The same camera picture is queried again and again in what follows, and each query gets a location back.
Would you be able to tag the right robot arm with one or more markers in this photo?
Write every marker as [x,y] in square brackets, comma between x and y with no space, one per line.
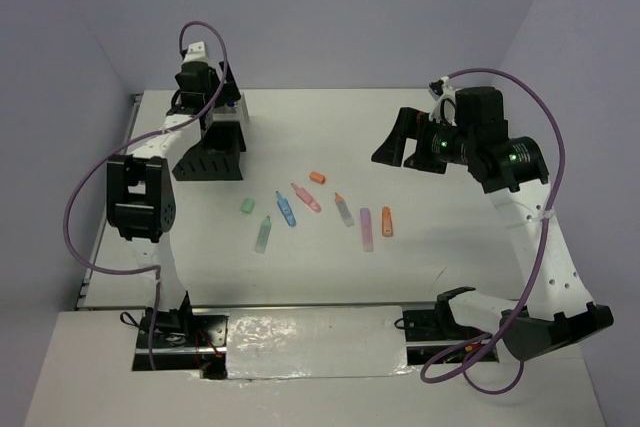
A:
[467,127]

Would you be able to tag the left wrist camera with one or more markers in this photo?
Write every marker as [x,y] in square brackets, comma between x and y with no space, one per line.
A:
[195,52]

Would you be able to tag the black slotted organizer box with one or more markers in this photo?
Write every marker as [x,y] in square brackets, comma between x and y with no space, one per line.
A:
[216,157]

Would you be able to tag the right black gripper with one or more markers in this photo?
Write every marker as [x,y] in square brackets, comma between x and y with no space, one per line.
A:
[416,124]

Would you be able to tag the green marker cap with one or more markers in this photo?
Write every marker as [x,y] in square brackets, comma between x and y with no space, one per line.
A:
[247,205]

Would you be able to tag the green highlighter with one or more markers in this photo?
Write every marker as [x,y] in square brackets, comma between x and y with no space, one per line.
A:
[263,236]

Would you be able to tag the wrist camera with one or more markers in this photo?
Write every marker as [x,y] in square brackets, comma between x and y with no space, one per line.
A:
[442,91]
[195,52]

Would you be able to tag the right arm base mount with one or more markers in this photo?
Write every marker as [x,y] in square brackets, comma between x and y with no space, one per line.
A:
[425,335]

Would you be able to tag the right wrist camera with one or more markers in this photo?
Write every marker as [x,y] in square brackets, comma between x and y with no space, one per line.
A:
[442,91]

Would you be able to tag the grey mesh organizer box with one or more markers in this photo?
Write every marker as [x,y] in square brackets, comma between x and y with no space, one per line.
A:
[236,111]

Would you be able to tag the purple highlighter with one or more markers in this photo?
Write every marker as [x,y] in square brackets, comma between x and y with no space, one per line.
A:
[366,229]

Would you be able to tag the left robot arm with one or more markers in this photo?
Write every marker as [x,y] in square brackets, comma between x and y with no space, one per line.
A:
[141,203]

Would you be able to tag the blue highlighter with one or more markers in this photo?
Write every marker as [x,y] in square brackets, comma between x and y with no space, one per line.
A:
[285,210]

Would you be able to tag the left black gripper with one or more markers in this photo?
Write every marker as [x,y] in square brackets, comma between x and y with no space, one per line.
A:
[228,91]

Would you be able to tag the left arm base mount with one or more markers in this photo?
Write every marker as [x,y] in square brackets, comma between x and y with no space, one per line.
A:
[203,351]

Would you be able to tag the orange tip grey highlighter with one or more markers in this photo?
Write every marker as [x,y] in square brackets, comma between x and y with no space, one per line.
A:
[344,211]

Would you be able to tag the orange marker cap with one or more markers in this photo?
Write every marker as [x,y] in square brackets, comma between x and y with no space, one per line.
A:
[317,177]

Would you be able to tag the pink highlighter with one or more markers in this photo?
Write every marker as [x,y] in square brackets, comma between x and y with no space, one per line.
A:
[306,198]

